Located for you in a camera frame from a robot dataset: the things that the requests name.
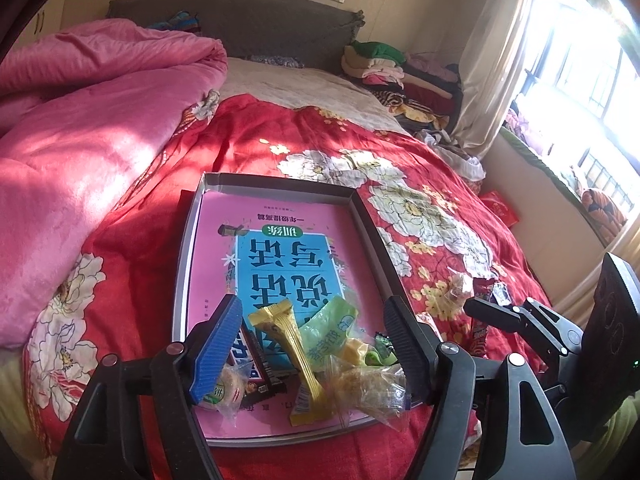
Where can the orange flower cushion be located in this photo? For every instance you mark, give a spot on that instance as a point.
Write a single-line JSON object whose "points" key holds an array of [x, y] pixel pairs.
{"points": [[602, 212]]}

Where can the pink quilt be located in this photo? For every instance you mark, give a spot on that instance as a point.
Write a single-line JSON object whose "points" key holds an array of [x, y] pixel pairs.
{"points": [[100, 135]]}

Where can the brown chocolate bar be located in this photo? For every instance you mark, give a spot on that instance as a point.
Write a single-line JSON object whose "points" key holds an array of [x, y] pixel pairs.
{"points": [[260, 370]]}

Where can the light green snack packet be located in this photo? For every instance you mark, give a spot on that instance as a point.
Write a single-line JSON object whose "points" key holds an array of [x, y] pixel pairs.
{"points": [[330, 335]]}

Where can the purple cloth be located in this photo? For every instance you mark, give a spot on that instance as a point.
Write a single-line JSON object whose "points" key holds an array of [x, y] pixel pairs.
{"points": [[520, 125]]}

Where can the grey cardboard tray box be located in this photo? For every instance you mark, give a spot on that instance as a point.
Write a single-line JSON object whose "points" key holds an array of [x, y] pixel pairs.
{"points": [[372, 240]]}

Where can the red gift box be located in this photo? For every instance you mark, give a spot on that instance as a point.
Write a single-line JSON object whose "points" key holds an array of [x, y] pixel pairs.
{"points": [[502, 207]]}

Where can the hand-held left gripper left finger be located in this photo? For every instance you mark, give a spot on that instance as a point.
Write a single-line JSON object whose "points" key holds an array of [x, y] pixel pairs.
{"points": [[216, 350]]}

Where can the dark patterned cloth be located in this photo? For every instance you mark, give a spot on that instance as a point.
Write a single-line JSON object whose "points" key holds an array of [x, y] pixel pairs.
{"points": [[280, 61]]}

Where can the red floral blanket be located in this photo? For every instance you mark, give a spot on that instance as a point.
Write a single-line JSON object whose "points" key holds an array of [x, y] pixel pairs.
{"points": [[300, 130]]}

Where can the white crumpled cloth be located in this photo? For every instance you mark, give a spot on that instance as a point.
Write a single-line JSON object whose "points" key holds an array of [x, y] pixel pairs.
{"points": [[465, 165]]}

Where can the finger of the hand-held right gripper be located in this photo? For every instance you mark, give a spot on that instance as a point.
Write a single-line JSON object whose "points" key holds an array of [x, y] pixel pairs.
{"points": [[495, 310]]}

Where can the grey padded headboard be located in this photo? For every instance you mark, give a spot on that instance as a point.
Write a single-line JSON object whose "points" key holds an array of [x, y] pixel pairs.
{"points": [[280, 25]]}

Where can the beige wardrobe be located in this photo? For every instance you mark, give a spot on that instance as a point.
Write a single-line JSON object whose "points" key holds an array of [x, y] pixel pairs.
{"points": [[50, 15]]}

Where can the blue patterned pillow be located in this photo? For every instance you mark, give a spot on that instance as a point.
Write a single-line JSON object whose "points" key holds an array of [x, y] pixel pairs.
{"points": [[180, 22]]}

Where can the red snack stick packet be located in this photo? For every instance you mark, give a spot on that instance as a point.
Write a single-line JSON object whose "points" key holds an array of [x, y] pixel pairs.
{"points": [[479, 335]]}

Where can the small clear candy packet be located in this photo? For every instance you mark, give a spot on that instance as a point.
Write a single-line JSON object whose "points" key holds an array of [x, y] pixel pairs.
{"points": [[457, 287]]}

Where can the small yellow snack packet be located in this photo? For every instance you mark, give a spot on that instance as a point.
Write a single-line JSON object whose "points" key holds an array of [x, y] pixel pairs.
{"points": [[356, 350]]}

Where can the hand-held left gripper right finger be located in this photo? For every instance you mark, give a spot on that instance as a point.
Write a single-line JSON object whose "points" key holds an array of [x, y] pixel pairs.
{"points": [[407, 350]]}

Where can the pile of folded clothes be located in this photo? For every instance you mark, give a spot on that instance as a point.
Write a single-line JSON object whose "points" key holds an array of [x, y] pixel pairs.
{"points": [[425, 90]]}

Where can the person's right forearm green sleeve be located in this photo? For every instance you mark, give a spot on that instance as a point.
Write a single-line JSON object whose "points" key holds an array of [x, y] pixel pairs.
{"points": [[627, 435]]}

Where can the cream curtain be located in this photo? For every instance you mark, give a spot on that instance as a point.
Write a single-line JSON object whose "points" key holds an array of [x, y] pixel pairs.
{"points": [[500, 60], [631, 240]]}

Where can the dark blue snack packet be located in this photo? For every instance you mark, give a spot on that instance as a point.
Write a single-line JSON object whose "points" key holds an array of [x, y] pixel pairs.
{"points": [[501, 292]]}

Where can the green windowsill mat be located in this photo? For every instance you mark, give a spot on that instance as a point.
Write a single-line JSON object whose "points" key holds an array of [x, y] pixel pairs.
{"points": [[535, 160]]}

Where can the beige bed sheet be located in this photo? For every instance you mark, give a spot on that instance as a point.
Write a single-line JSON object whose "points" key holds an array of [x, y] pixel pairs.
{"points": [[300, 85]]}

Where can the gold snack packet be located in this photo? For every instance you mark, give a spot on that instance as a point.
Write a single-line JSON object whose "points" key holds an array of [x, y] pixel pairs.
{"points": [[300, 365]]}

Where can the green label pastry packet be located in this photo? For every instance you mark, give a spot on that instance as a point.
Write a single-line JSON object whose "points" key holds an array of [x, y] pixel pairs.
{"points": [[225, 390]]}

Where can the window with metal guard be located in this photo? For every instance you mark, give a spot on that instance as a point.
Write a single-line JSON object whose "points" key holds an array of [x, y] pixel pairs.
{"points": [[590, 85]]}

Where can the pink and blue book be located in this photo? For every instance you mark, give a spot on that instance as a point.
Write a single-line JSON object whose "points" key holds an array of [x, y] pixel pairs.
{"points": [[280, 265]]}

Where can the clear pastry packet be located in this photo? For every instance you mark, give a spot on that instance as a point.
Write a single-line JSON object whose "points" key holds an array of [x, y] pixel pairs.
{"points": [[370, 390]]}

